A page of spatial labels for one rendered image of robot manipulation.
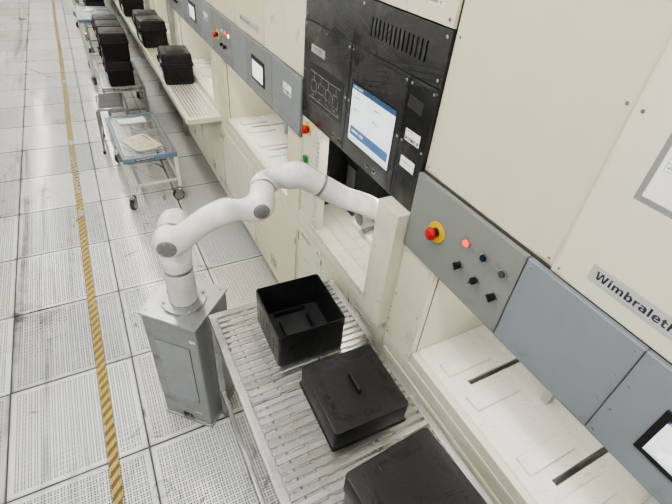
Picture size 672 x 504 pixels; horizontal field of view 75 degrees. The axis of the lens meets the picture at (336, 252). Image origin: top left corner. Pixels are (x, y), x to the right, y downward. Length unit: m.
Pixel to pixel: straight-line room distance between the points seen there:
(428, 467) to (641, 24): 1.09
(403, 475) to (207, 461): 1.34
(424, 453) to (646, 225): 0.80
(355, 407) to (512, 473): 0.51
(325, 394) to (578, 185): 1.02
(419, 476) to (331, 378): 0.48
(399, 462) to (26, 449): 1.94
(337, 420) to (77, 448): 1.51
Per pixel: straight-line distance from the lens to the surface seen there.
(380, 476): 1.30
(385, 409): 1.57
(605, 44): 1.00
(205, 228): 1.71
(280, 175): 1.60
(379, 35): 1.53
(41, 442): 2.74
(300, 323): 1.89
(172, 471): 2.46
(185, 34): 4.84
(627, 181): 0.97
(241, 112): 3.51
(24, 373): 3.05
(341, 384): 1.60
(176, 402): 2.50
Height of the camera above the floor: 2.18
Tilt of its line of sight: 39 degrees down
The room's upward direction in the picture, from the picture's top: 6 degrees clockwise
